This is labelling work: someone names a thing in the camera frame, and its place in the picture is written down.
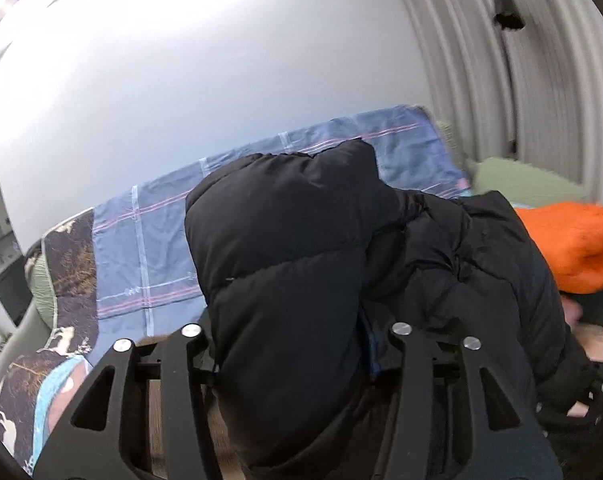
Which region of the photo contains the black puffer jacket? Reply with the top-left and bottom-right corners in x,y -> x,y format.
184,140 -> 597,479

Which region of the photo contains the person's right hand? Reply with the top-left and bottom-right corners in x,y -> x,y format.
562,296 -> 603,362

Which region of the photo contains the light green pillow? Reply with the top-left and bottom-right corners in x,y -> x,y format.
472,157 -> 589,208

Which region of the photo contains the orange folded jacket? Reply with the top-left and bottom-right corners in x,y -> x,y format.
516,202 -> 603,295

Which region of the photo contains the blue plaid quilt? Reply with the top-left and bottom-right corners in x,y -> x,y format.
83,104 -> 471,366

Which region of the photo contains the dark deer pattern blanket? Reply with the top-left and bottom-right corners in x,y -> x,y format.
0,209 -> 98,474

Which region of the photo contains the green cushion at bedside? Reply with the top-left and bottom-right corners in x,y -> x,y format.
26,252 -> 56,330

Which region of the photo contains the black wall lamp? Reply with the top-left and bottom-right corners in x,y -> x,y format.
492,0 -> 525,30

